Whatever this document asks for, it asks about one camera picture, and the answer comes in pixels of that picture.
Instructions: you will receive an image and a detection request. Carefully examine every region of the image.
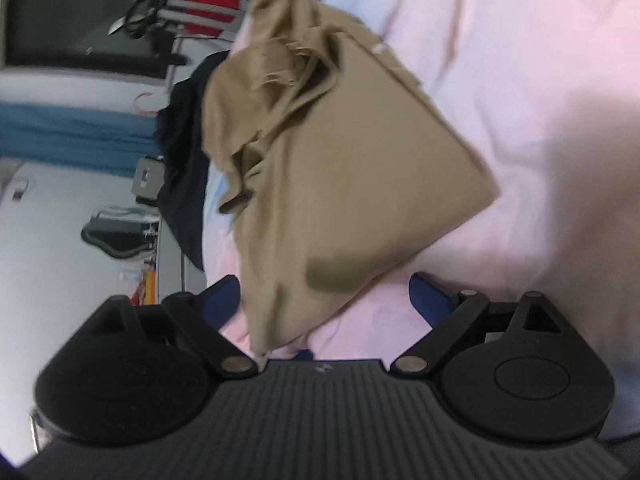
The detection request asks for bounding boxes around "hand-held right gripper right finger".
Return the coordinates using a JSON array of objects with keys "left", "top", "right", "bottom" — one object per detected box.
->
[{"left": 390, "top": 271, "right": 566, "bottom": 377}]

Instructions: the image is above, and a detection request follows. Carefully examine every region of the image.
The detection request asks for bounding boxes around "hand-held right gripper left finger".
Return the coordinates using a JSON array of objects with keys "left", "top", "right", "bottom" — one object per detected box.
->
[{"left": 92, "top": 274, "right": 260, "bottom": 380}]

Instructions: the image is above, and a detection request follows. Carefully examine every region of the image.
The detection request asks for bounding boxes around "tan printed shirt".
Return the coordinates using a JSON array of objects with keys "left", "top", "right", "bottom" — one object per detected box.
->
[{"left": 200, "top": 0, "right": 501, "bottom": 356}]

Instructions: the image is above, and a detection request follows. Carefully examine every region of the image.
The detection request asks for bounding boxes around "wavy vanity mirror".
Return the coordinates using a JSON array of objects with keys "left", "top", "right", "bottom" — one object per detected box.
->
[{"left": 81, "top": 207, "right": 161, "bottom": 260}]

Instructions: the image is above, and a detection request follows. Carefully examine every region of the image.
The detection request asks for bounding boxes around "dark navy cloth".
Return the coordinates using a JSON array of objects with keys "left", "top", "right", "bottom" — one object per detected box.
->
[{"left": 156, "top": 50, "right": 231, "bottom": 272}]

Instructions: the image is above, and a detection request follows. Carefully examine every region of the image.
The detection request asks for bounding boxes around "white chair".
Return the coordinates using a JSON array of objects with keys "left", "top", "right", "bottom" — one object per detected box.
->
[{"left": 131, "top": 156, "right": 166, "bottom": 206}]

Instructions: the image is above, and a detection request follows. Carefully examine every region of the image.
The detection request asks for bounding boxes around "pink hanger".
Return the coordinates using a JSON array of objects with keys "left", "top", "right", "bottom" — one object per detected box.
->
[{"left": 134, "top": 92, "right": 171, "bottom": 118}]

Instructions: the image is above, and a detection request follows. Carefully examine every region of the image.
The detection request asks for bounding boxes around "narrow blue curtain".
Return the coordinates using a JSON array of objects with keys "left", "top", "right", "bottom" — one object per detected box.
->
[{"left": 0, "top": 100, "right": 166, "bottom": 177}]

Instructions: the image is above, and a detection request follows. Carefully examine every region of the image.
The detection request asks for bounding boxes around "pastel bedsheet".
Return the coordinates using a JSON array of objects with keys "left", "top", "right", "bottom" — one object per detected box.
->
[{"left": 200, "top": 0, "right": 640, "bottom": 461}]

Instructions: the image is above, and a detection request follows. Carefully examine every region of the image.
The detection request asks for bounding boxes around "dark window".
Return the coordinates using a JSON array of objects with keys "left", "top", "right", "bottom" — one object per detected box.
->
[{"left": 5, "top": 0, "right": 187, "bottom": 81}]

